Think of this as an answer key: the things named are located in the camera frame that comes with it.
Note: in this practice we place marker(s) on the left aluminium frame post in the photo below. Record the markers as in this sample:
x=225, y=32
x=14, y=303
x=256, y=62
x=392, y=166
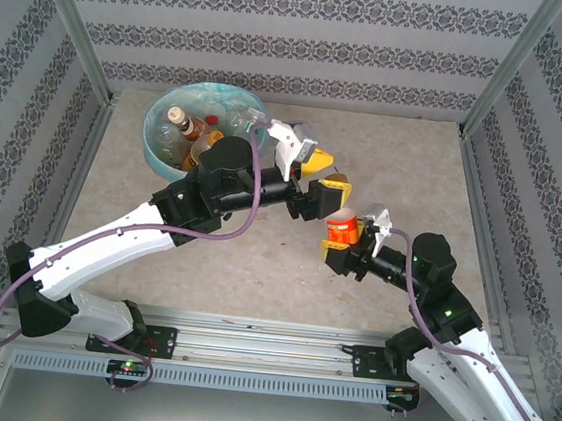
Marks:
x=66, y=7

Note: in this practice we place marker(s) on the crushed clear plastic bottle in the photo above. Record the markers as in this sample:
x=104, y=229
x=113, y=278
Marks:
x=167, y=141

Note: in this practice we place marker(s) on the aluminium frame post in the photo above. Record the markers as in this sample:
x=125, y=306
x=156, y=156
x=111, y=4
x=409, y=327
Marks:
x=66, y=7
x=513, y=59

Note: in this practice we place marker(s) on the left aluminium side rail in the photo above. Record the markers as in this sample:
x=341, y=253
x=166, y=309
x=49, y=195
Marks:
x=77, y=174

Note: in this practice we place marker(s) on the right small circuit board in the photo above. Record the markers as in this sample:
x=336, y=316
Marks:
x=400, y=394

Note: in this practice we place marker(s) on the left small circuit board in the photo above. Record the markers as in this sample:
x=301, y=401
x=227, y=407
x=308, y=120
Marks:
x=128, y=368

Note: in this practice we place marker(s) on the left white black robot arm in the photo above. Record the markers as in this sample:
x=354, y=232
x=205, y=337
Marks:
x=121, y=251

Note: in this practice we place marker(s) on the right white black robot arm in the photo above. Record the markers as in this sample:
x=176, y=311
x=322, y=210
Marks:
x=444, y=383

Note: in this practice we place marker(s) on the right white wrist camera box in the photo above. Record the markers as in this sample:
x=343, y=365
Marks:
x=378, y=218

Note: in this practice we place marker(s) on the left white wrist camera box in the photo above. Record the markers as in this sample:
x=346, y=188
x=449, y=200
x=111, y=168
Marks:
x=284, y=135

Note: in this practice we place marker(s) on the large orange juice bottle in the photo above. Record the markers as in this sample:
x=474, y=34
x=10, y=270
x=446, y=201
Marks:
x=202, y=149

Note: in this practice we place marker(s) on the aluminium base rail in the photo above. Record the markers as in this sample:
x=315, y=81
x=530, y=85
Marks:
x=257, y=341

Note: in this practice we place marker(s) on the orange label plastic bottle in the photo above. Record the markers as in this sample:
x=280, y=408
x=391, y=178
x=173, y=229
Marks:
x=341, y=232

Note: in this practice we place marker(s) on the right aluminium frame post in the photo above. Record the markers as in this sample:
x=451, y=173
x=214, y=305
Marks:
x=513, y=59

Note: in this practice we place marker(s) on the translucent blue bin liner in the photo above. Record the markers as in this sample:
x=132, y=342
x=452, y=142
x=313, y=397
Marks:
x=207, y=94

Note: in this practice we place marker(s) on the cream plastic waste bin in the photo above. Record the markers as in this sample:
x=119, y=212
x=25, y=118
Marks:
x=152, y=154

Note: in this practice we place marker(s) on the brown copper plastic bottle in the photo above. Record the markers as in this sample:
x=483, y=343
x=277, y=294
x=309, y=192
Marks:
x=189, y=125

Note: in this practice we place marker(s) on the small circuit board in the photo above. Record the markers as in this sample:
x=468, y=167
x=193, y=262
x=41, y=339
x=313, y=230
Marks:
x=128, y=368
x=400, y=394

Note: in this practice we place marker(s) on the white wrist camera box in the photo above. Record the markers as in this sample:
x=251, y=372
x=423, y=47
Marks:
x=284, y=135
x=378, y=218

